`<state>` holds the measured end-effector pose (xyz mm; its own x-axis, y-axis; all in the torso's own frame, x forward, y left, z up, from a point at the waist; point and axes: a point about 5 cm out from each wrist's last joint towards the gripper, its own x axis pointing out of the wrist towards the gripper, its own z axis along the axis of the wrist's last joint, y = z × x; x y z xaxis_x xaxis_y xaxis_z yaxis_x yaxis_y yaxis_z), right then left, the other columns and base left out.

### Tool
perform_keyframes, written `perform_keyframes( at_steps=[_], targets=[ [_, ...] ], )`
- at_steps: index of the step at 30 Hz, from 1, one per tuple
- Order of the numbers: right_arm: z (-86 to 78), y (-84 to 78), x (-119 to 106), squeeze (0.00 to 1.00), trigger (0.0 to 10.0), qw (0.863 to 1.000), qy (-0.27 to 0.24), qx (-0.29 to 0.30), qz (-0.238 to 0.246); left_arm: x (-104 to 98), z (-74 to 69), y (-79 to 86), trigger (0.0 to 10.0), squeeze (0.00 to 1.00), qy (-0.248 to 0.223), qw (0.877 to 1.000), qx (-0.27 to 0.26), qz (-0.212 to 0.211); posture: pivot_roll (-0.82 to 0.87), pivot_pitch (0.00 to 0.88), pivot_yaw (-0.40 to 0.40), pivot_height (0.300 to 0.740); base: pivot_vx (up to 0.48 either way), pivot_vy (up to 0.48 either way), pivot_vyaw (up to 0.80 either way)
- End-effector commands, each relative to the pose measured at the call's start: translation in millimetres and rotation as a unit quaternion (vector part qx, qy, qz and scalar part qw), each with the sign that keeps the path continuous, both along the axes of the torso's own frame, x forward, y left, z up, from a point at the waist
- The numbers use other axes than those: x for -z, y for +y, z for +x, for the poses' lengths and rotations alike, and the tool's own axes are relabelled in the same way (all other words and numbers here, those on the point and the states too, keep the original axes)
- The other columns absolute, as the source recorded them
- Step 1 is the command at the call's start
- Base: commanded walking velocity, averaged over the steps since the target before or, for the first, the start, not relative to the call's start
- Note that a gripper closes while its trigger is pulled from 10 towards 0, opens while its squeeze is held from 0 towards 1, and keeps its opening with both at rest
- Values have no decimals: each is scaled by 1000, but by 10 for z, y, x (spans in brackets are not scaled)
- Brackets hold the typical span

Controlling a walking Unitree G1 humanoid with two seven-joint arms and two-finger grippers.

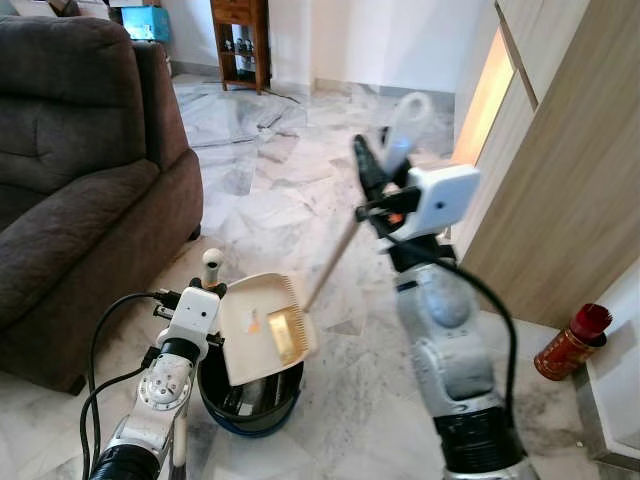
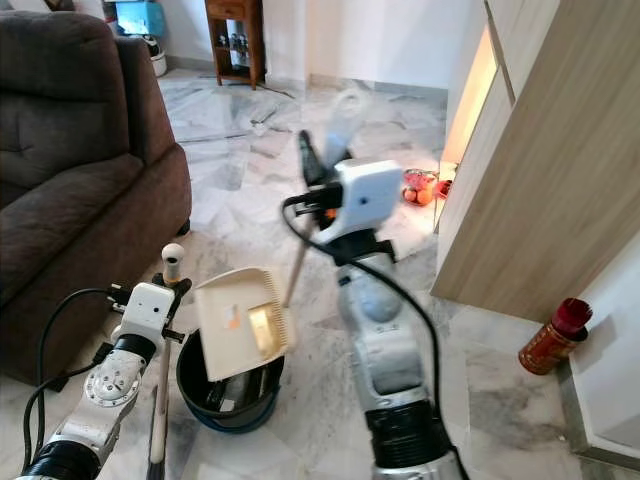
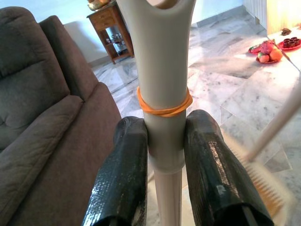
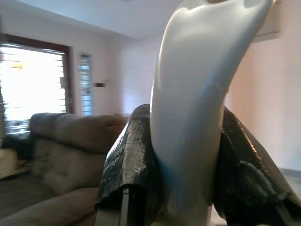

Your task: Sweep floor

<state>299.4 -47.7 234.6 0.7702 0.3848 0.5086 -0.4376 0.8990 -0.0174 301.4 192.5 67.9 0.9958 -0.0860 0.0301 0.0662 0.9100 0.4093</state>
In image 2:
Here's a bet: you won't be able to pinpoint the blue storage box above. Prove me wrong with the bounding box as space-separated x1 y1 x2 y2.
114 0 167 39

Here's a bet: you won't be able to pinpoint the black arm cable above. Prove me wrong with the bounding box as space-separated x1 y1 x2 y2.
20 288 118 476
281 193 469 480

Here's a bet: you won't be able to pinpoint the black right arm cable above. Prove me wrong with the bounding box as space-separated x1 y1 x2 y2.
281 193 469 480

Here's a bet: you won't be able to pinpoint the red tin can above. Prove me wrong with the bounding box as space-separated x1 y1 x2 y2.
518 297 594 377

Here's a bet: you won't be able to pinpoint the cream long-handled dustpan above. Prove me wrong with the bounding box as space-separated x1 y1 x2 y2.
148 243 297 480

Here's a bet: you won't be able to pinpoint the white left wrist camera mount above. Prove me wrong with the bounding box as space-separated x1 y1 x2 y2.
116 282 178 344

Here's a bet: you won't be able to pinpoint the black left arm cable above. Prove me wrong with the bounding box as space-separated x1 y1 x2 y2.
20 288 118 476

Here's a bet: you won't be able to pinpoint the red round ornaments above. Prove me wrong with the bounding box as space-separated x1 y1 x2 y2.
400 167 454 209

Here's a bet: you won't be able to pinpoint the white round container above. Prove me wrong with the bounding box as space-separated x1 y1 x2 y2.
148 35 170 78

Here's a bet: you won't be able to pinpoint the dark brown fabric sofa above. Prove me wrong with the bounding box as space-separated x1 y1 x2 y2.
0 10 194 388

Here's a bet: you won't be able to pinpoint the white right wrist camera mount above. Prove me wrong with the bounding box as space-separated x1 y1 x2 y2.
318 160 403 244

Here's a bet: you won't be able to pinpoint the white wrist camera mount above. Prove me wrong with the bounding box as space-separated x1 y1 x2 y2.
116 282 178 344
318 160 403 244

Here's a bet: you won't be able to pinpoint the light wood cabinet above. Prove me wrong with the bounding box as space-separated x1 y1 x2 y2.
430 0 640 323

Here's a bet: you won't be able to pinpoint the dark wooden shelf stand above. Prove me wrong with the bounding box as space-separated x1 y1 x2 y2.
205 0 267 91

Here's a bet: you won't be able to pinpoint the black round bucket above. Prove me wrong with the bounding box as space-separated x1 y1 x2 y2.
175 330 285 434

